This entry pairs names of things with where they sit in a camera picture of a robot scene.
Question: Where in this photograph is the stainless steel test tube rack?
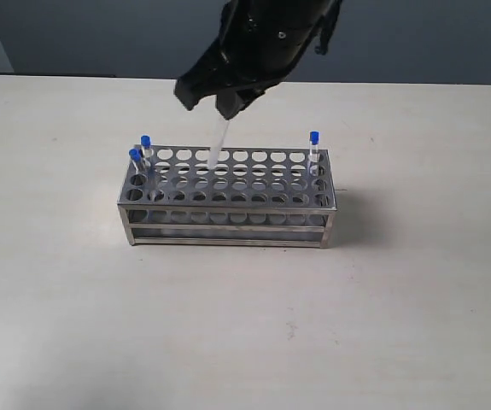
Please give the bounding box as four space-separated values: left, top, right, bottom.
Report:
117 145 337 248

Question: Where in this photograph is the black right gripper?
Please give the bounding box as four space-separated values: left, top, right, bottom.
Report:
173 0 342 120

